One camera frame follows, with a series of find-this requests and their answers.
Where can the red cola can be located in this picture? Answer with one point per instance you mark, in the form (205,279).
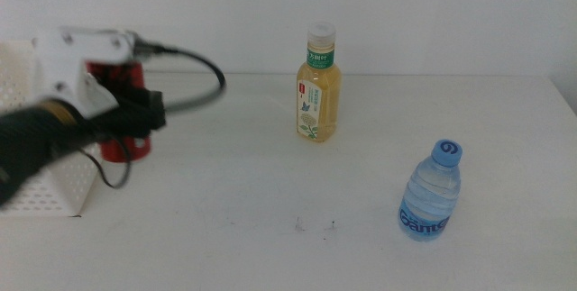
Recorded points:
(119,151)

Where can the yellow tea bottle green label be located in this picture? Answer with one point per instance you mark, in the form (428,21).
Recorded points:
(320,102)

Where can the blue capped water bottle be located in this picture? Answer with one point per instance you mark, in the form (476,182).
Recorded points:
(430,196)

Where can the white perforated plastic basket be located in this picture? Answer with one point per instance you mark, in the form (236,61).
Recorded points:
(58,187)

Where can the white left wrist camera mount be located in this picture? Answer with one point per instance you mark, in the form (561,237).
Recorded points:
(67,57)

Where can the grey wall rail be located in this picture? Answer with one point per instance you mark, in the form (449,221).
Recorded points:
(252,61)

